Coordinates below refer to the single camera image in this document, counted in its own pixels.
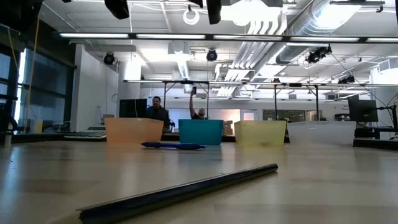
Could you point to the dark blue pen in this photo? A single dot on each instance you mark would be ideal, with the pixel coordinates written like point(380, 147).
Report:
point(174, 145)

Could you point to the black pencil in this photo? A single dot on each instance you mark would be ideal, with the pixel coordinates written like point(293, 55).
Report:
point(186, 191)

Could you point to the long LED light bar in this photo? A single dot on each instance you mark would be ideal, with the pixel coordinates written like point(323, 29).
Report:
point(171, 36)

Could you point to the distant ceiling light strip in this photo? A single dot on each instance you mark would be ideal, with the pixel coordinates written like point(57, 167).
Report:
point(143, 81)

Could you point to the black computer monitor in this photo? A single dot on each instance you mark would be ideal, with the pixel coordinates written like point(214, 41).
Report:
point(362, 110)
point(133, 108)

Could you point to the black phone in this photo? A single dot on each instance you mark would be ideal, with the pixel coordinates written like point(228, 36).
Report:
point(194, 90)

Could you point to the person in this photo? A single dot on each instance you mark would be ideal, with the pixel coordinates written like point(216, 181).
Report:
point(158, 113)
point(199, 114)

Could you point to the orange plastic bin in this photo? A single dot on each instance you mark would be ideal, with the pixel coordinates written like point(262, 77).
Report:
point(133, 130)

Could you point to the yellow container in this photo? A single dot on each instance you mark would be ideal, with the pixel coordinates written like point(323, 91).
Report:
point(38, 127)

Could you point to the teal plastic bin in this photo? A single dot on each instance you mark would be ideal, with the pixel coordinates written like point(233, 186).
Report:
point(200, 132)

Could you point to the cardboard box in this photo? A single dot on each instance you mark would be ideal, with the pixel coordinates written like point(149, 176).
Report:
point(228, 127)

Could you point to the yellow plastic bin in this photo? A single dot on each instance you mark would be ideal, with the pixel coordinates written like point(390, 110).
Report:
point(259, 133)

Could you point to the black ceiling spotlight cluster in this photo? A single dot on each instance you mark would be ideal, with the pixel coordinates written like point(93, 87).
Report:
point(317, 54)

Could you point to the clear plastic bin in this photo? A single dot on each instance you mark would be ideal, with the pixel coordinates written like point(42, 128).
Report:
point(320, 133)

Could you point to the black metal stand frame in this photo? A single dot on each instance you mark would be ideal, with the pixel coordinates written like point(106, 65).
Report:
point(275, 102)
point(207, 102)

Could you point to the black left table frame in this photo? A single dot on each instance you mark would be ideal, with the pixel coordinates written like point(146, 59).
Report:
point(37, 137)

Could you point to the black table frame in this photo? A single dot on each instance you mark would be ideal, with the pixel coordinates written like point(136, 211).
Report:
point(37, 137)
point(376, 143)

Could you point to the black right table frame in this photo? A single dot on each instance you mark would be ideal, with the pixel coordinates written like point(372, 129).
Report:
point(376, 143)

